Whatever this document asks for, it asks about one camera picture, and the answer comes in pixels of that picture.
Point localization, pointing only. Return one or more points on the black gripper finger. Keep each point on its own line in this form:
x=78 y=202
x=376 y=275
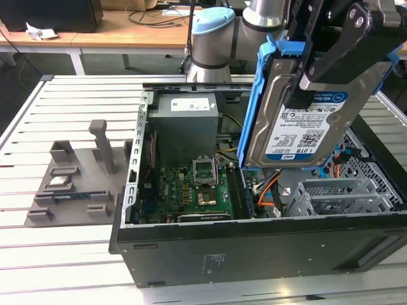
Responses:
x=300 y=19
x=343 y=41

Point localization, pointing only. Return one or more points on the hard disk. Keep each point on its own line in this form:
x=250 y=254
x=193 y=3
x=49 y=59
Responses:
x=302 y=136

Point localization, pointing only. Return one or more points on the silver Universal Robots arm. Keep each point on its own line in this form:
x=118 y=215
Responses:
x=210 y=47

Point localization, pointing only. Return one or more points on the metal disk bay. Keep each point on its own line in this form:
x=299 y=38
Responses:
x=334 y=184
x=343 y=206

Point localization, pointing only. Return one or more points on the grey power supply unit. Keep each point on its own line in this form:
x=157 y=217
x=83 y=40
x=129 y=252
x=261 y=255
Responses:
x=184 y=133

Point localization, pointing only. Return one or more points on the long wooden desk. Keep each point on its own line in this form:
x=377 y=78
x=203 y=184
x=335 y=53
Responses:
x=127 y=36

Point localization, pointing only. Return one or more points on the thin locking lever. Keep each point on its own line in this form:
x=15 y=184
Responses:
x=217 y=173

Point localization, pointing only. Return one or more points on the green RAM stick with chips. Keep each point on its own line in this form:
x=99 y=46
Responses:
x=247 y=193

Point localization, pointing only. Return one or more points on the black RAM slot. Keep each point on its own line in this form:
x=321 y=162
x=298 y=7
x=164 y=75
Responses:
x=239 y=190
x=232 y=190

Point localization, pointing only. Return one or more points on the green motherboard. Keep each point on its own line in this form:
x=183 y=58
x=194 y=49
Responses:
x=222 y=187

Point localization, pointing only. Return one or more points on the CPU socket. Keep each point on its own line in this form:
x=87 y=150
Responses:
x=206 y=198

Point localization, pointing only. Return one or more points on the black graphics card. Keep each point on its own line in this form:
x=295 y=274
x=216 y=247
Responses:
x=206 y=217

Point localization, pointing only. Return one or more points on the black open PC case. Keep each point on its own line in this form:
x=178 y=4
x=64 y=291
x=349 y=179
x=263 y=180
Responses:
x=254 y=254

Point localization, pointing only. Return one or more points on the large black box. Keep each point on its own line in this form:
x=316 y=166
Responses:
x=47 y=14

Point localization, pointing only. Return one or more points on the crumpled white paper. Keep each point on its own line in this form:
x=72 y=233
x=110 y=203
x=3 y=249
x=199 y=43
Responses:
x=39 y=31

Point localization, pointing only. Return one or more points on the grey parts rack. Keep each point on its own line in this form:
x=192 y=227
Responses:
x=89 y=181

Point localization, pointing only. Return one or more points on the blue RAM stick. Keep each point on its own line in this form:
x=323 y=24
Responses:
x=71 y=196

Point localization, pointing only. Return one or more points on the silver CPU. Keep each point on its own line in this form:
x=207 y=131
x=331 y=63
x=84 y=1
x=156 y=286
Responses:
x=59 y=181

